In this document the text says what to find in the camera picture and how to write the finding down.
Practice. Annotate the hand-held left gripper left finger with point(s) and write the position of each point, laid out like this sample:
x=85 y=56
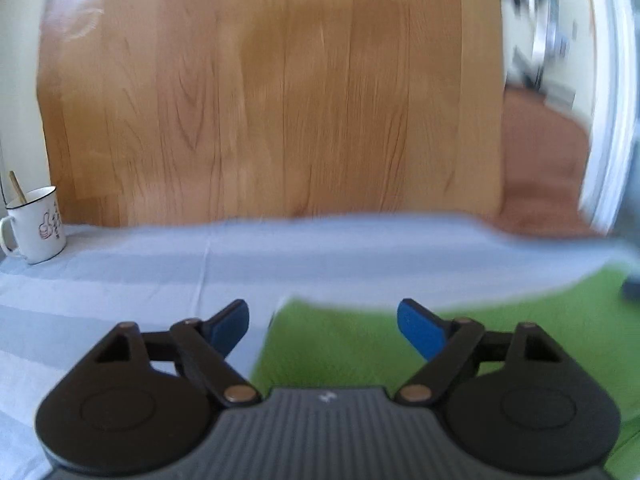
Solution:
x=229 y=327

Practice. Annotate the blue striped bed sheet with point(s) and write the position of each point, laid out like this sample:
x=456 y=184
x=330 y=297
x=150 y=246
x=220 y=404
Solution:
x=125 y=280

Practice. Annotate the wooden stick in mug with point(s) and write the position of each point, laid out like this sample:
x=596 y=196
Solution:
x=17 y=187

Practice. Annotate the wooden headboard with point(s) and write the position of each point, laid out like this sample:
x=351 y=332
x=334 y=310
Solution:
x=275 y=100

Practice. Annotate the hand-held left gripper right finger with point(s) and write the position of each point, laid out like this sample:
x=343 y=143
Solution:
x=420 y=327

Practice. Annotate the brown cushion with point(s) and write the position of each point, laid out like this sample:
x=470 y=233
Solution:
x=542 y=175

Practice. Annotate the green navy white knit sweater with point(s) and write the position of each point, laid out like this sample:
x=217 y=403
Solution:
x=350 y=350

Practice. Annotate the white enamel mug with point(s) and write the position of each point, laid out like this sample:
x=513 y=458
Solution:
x=37 y=225

